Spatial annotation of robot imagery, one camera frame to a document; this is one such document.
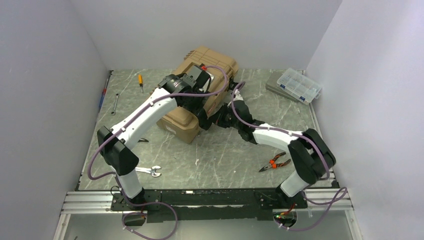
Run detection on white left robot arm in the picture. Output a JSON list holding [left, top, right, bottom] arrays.
[[97, 64, 212, 210]]

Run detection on clear compartment organizer box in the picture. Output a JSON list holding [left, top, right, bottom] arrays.
[[276, 68, 323, 105]]

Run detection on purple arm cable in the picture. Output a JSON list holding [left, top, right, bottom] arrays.
[[86, 64, 230, 240], [230, 81, 348, 233]]

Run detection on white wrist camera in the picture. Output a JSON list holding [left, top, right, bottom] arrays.
[[201, 66, 215, 93], [232, 89, 244, 102]]

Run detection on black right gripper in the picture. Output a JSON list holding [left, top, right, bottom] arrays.
[[207, 103, 241, 131]]

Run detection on grey flat case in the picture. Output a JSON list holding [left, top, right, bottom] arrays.
[[265, 71, 298, 102]]

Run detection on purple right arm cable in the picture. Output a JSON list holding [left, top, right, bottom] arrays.
[[230, 81, 348, 233]]

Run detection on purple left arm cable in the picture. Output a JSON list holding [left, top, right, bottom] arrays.
[[86, 64, 230, 240]]

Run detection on all-yellow handled screwdriver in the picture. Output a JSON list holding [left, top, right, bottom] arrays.
[[138, 74, 144, 93]]

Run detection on blue red tool at wall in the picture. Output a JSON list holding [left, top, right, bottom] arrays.
[[98, 79, 109, 110]]

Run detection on orange handled pliers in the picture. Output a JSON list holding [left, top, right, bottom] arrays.
[[259, 151, 292, 172]]

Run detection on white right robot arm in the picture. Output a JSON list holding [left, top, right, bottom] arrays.
[[211, 100, 337, 208]]

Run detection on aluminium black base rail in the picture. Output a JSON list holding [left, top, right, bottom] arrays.
[[53, 188, 363, 240]]

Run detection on black handled cutters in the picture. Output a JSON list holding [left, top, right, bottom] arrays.
[[137, 138, 149, 143]]

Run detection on small ratchet ring wrench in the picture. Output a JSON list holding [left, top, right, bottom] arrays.
[[111, 93, 120, 116]]

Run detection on tan plastic toolbox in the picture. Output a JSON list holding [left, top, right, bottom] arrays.
[[156, 46, 239, 144]]

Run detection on silver combination wrench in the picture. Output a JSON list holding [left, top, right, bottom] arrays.
[[135, 165, 162, 178]]

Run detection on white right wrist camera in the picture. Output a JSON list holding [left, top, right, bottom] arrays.
[[232, 89, 244, 102]]

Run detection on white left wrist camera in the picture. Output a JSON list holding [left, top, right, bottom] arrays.
[[201, 66, 215, 93]]

